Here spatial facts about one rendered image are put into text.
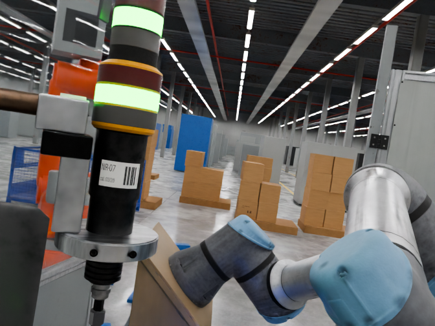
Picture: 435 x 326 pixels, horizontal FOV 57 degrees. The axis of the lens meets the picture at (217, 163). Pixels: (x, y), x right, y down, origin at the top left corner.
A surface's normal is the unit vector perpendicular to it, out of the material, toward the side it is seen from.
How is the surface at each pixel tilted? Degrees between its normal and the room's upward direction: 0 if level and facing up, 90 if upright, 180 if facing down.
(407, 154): 90
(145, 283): 90
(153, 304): 90
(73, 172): 90
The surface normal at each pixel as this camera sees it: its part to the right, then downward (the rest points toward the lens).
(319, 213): -0.05, 0.04
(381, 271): 0.20, -0.26
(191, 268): -0.05, -0.53
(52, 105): 0.35, 0.11
